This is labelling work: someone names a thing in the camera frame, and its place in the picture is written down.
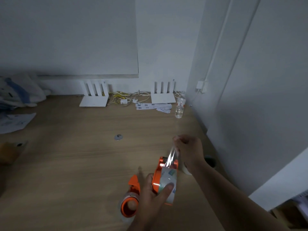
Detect person's right forearm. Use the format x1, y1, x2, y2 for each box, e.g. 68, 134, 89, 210
186, 159, 293, 231

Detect person's right hand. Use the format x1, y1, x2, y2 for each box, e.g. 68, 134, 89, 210
173, 134, 205, 173

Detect brown cardboard box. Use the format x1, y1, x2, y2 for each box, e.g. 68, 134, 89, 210
0, 141, 28, 167

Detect white wall socket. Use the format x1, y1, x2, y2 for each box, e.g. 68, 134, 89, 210
196, 80, 209, 94

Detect orange tape dispenser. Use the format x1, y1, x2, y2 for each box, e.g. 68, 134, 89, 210
120, 175, 141, 218
151, 156, 179, 206

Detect person's left hand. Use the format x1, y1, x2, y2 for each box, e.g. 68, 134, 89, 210
134, 173, 175, 226

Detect white printed paper slips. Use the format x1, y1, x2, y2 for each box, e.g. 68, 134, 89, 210
135, 103, 173, 114

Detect white and blue cloth bag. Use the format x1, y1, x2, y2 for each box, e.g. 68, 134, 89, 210
0, 73, 51, 111

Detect clear plastic water bottle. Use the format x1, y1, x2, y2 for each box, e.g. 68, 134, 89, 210
175, 97, 186, 119

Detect clear packing tape roll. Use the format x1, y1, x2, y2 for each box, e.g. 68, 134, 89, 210
158, 136, 180, 205
118, 192, 140, 223

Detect white wall cable conduit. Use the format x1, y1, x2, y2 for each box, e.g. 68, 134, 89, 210
204, 0, 234, 82

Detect person's left forearm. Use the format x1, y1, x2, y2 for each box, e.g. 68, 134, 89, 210
127, 218, 151, 231

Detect yellow and white cables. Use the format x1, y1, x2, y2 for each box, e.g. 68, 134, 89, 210
107, 91, 151, 105

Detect white router with antennas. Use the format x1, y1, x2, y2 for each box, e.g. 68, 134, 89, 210
151, 79, 176, 104
79, 80, 109, 107

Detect white printed paper sheet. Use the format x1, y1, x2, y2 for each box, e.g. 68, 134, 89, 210
0, 112, 37, 135

